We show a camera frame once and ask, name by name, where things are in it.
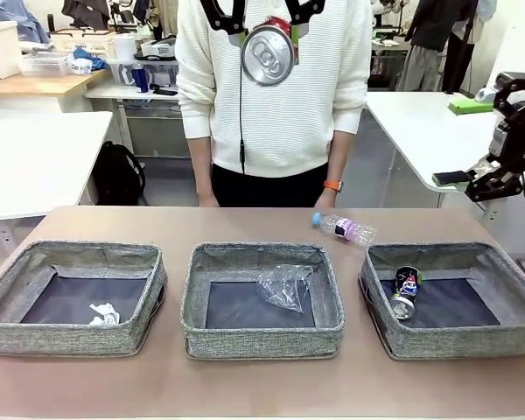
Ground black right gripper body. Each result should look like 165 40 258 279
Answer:
489 102 525 174

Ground crushed red drink can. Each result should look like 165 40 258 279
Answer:
240 15 302 88

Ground crushed black drink can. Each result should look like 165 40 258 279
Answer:
389 265 424 321

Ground clear bottle with blue cap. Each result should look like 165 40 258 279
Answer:
311 212 377 247

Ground clear plastic cup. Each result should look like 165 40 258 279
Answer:
255 263 315 314

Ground person's left forearm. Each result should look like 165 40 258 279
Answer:
327 130 355 183

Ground person's right forearm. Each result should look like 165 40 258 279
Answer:
186 135 214 198

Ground person's left hand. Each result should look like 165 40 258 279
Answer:
313 190 339 210

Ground background person black trousers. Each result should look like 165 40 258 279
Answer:
441 0 482 94

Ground white black headset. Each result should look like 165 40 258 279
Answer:
135 37 179 61

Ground clear plastic storage box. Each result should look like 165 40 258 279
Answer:
108 59 180 88

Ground background person grey trousers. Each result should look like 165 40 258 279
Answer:
396 0 454 92

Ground dark blue bottle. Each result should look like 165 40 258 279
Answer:
130 63 151 94

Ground white paper roll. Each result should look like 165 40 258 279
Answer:
113 34 137 62

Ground person in white sweater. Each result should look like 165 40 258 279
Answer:
174 0 374 209

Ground white desk with shelf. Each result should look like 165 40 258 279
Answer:
83 82 184 158

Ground blue cloth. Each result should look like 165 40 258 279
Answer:
72 46 111 71

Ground hanging dark jacket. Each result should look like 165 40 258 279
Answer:
60 0 111 30

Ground white plastic laundry basket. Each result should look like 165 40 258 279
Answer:
50 29 117 59

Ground grey fabric basket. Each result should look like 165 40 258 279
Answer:
0 239 168 358
179 242 347 361
359 242 525 361

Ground small clear mesh crate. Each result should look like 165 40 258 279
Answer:
18 52 74 78

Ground black backpack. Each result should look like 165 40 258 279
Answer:
91 140 148 207

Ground hanging blue shirt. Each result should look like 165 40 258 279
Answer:
0 0 53 45

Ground wooden table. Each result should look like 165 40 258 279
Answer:
0 67 113 114

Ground white storage box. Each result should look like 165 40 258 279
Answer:
0 20 22 80

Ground thin black cord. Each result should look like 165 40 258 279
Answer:
238 78 247 174

